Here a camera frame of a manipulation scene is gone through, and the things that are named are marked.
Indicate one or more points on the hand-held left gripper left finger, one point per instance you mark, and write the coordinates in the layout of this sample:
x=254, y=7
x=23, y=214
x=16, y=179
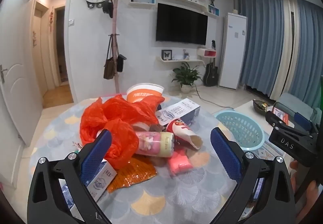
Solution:
x=97, y=156

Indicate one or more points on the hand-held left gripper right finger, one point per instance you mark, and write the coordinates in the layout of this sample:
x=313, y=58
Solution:
x=225, y=156

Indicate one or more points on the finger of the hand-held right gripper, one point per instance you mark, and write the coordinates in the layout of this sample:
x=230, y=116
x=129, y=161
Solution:
x=272, y=118
x=305, y=121

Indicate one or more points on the small white blue box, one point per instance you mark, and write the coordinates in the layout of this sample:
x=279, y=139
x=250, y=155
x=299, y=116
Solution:
x=101, y=183

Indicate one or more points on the light blue plastic basket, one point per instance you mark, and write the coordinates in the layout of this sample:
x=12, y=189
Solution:
x=239, y=128

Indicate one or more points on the pink packet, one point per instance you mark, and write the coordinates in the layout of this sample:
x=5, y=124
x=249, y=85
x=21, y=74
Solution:
x=180, y=163

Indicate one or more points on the red plastic bag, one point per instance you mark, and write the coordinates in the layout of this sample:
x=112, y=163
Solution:
x=118, y=113

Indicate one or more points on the crushed red white paper cup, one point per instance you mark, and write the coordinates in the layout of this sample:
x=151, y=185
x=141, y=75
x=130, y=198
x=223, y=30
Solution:
x=180, y=129

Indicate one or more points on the pink yellow cylindrical bottle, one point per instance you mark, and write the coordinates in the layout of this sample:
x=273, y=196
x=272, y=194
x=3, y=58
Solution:
x=151, y=143

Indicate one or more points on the white printed carton box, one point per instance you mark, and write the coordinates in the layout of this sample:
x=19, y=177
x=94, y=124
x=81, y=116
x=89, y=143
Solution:
x=181, y=110

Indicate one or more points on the black shoulder bag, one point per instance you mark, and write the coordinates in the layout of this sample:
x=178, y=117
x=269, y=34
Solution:
x=121, y=62

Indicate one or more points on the person's right hand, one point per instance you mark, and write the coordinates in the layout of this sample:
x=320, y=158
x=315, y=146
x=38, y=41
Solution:
x=309, y=196

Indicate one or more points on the red white card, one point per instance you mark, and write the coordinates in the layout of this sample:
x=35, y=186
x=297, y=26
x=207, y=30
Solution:
x=281, y=114

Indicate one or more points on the dark bowl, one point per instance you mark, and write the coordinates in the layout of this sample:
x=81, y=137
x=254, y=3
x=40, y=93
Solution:
x=261, y=106

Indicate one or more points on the grey blue sofa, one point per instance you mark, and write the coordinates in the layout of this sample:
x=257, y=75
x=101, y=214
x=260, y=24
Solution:
x=287, y=101

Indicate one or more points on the patterned floor mat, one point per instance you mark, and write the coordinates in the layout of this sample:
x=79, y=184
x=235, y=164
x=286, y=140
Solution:
x=267, y=151

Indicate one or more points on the orange foil wrapper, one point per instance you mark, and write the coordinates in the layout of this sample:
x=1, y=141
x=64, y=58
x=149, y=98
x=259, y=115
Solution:
x=133, y=173

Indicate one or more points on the scallop pattern tablecloth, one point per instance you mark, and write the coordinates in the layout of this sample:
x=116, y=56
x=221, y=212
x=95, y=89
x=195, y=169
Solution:
x=176, y=196

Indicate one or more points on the blue curtain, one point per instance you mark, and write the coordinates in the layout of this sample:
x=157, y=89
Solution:
x=260, y=42
x=310, y=57

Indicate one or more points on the beige curtain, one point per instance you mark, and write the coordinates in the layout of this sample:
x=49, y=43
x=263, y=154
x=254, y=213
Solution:
x=285, y=50

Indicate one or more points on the orange paper cup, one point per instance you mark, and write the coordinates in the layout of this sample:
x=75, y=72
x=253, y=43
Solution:
x=141, y=95

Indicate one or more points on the black guitar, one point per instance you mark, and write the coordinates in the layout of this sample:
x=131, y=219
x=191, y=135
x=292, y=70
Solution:
x=210, y=75

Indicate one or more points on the white refrigerator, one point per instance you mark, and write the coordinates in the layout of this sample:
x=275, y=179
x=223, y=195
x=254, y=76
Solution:
x=233, y=50

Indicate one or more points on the brown handbag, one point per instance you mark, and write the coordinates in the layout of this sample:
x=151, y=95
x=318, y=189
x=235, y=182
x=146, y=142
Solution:
x=109, y=69

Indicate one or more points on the potted green plant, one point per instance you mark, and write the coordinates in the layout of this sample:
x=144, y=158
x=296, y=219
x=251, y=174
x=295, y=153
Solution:
x=185, y=75

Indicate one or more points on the red white box shelf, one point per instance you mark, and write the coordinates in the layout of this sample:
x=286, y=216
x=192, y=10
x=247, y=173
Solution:
x=207, y=53

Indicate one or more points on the small shelf figurine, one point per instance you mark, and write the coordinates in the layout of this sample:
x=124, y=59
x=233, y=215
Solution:
x=186, y=54

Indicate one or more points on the white door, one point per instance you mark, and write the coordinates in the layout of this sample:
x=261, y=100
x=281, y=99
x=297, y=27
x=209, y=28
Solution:
x=20, y=62

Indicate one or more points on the small blue box shelf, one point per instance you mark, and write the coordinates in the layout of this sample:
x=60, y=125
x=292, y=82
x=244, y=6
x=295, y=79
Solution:
x=213, y=9

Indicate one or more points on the wooden coat rack with bags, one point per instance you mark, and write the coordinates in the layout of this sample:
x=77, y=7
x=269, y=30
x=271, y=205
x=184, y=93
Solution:
x=115, y=25

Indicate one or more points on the red hanging ornament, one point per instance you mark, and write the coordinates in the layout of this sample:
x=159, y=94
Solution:
x=52, y=21

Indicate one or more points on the black cap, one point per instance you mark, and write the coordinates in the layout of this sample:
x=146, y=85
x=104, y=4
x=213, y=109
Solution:
x=108, y=8

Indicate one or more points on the low white wall shelf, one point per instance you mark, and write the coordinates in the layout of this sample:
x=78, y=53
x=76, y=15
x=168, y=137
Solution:
x=181, y=61

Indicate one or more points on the butterfly picture frame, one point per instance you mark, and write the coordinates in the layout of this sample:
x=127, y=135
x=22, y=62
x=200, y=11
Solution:
x=166, y=54

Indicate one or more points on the wall television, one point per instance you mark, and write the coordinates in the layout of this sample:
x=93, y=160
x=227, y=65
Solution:
x=181, y=23

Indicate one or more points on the wall light switch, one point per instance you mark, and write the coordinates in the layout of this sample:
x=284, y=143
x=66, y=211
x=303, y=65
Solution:
x=71, y=22

